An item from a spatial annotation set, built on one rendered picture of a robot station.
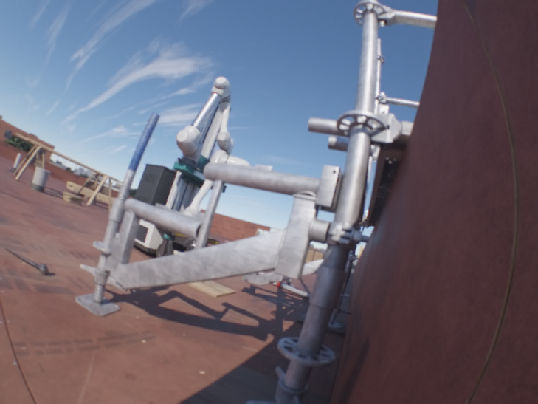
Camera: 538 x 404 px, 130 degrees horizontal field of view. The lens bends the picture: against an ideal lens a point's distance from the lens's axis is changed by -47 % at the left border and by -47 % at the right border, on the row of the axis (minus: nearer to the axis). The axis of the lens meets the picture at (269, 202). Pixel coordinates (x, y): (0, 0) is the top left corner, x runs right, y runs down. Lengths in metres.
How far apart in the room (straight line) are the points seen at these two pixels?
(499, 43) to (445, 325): 0.16
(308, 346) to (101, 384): 0.47
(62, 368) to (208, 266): 0.45
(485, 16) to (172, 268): 0.67
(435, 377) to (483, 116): 0.15
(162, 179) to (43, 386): 2.08
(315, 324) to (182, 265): 0.34
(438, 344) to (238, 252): 0.44
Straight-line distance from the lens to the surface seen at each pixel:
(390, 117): 0.57
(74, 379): 0.63
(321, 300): 0.46
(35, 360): 0.66
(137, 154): 0.90
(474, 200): 0.16
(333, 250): 0.46
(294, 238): 0.48
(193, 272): 0.58
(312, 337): 0.48
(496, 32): 0.16
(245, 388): 0.71
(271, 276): 1.64
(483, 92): 0.17
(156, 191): 2.33
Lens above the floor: 0.42
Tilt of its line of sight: 10 degrees up
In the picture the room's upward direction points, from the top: 16 degrees clockwise
